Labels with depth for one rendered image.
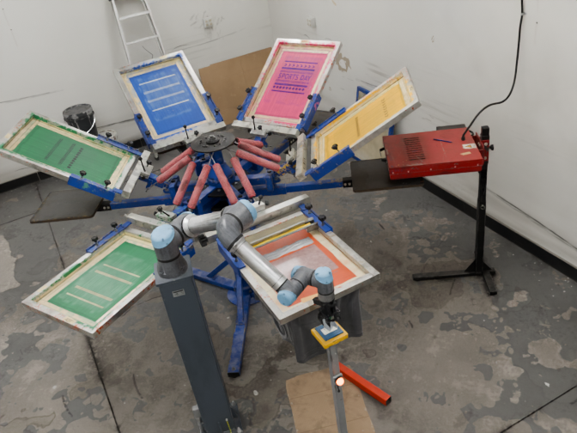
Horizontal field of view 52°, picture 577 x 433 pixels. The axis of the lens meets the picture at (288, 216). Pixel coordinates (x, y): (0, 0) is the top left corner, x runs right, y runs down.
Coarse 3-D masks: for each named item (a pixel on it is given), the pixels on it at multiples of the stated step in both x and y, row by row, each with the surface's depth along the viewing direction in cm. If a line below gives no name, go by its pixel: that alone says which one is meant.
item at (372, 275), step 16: (272, 224) 355; (336, 240) 333; (352, 256) 319; (240, 272) 322; (368, 272) 307; (256, 288) 307; (336, 288) 299; (352, 288) 299; (272, 304) 295; (304, 304) 292; (288, 320) 288
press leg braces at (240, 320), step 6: (222, 264) 454; (216, 270) 463; (204, 276) 476; (210, 276) 472; (216, 276) 474; (240, 276) 433; (240, 282) 432; (240, 288) 431; (240, 294) 430; (240, 300) 429; (240, 306) 428; (240, 312) 427; (240, 318) 426; (240, 324) 423
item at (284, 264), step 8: (264, 248) 342; (272, 248) 341; (288, 256) 332; (272, 264) 328; (280, 264) 327; (288, 264) 326; (296, 264) 325; (288, 272) 320; (312, 288) 307; (304, 296) 302
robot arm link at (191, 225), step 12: (240, 204) 265; (252, 204) 268; (180, 216) 293; (192, 216) 289; (204, 216) 279; (216, 216) 273; (240, 216) 260; (252, 216) 265; (180, 228) 288; (192, 228) 285; (204, 228) 280
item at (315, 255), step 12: (288, 240) 346; (300, 252) 334; (312, 252) 333; (324, 252) 331; (300, 264) 325; (312, 264) 324; (324, 264) 322; (336, 264) 321; (336, 276) 312; (348, 276) 311
